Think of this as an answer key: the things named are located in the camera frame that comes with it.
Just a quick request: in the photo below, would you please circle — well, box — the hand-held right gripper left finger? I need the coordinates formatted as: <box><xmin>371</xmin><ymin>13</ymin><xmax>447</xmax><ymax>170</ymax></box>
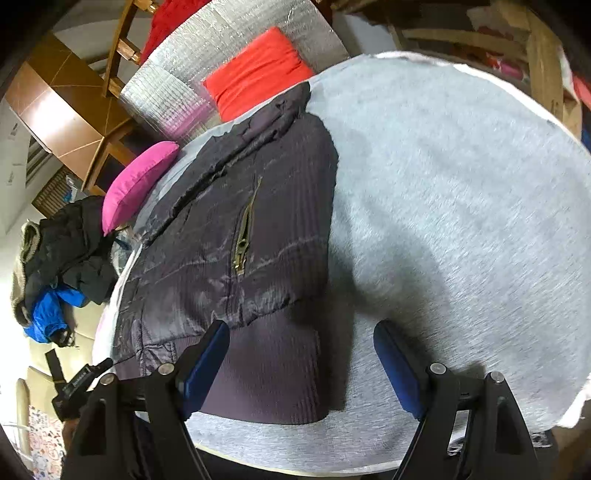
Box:
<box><xmin>60</xmin><ymin>319</ymin><xmax>230</xmax><ymax>480</ymax></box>

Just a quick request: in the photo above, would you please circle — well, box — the black puffer coat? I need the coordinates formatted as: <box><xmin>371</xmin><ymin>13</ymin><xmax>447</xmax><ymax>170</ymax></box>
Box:
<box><xmin>21</xmin><ymin>196</ymin><xmax>118</xmax><ymax>319</ymax></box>

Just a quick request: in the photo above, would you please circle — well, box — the red-orange pillow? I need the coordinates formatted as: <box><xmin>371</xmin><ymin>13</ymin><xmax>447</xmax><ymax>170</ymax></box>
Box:
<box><xmin>203</xmin><ymin>26</ymin><xmax>317</xmax><ymax>121</ymax></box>

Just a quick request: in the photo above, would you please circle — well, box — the silver foil insulation mat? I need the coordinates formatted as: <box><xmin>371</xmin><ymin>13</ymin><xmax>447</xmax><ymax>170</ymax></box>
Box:
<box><xmin>120</xmin><ymin>0</ymin><xmax>352</xmax><ymax>141</ymax></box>

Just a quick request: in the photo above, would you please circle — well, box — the beige fleece garment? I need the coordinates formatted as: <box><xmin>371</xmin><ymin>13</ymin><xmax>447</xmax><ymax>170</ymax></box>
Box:
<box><xmin>11</xmin><ymin>222</ymin><xmax>44</xmax><ymax>324</ymax></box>

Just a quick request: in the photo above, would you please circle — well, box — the pink pillow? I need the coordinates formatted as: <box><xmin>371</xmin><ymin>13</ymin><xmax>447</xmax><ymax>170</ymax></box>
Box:
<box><xmin>100</xmin><ymin>141</ymin><xmax>180</xmax><ymax>237</ymax></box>

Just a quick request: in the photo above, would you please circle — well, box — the floral patterned cloth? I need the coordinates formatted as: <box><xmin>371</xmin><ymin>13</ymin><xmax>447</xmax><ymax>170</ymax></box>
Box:
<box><xmin>28</xmin><ymin>406</ymin><xmax>65</xmax><ymax>480</ymax></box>

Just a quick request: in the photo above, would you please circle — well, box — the wooden cabinet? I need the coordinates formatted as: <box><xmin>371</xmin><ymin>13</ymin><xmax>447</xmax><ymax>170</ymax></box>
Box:
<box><xmin>4</xmin><ymin>32</ymin><xmax>144</xmax><ymax>197</ymax></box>

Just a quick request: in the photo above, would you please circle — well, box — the wooden shelf rack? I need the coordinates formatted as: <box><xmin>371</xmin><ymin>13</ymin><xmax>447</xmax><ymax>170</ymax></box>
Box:
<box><xmin>332</xmin><ymin>0</ymin><xmax>591</xmax><ymax>153</ymax></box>

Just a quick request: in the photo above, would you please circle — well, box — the red cloth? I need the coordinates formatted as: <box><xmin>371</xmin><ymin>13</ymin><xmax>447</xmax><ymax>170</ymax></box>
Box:
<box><xmin>139</xmin><ymin>0</ymin><xmax>213</xmax><ymax>65</ymax></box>

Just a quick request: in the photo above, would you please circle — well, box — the clear plastic bag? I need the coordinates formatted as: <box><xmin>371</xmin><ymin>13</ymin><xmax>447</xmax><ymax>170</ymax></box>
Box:
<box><xmin>111</xmin><ymin>226</ymin><xmax>144</xmax><ymax>278</ymax></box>

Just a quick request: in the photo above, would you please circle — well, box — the blue jacket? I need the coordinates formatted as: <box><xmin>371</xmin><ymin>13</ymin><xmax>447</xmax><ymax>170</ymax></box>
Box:
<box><xmin>23</xmin><ymin>281</ymin><xmax>90</xmax><ymax>344</ymax></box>

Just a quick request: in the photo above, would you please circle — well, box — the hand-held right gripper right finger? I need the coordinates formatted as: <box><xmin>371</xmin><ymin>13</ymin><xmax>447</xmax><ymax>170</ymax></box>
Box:
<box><xmin>373</xmin><ymin>319</ymin><xmax>541</xmax><ymax>480</ymax></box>

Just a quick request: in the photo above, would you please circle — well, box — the grey blanket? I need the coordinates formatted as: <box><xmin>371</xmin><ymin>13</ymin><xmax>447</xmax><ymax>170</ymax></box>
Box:
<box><xmin>92</xmin><ymin>51</ymin><xmax>591</xmax><ymax>474</ymax></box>

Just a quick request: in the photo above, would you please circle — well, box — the cream sofa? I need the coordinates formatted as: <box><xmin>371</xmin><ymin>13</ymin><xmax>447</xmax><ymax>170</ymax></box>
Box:
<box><xmin>16</xmin><ymin>300</ymin><xmax>114</xmax><ymax>416</ymax></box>

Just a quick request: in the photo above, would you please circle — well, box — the dark quilted zip jacket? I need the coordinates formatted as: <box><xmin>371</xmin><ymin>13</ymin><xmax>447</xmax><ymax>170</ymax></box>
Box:
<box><xmin>111</xmin><ymin>80</ymin><xmax>340</xmax><ymax>425</ymax></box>

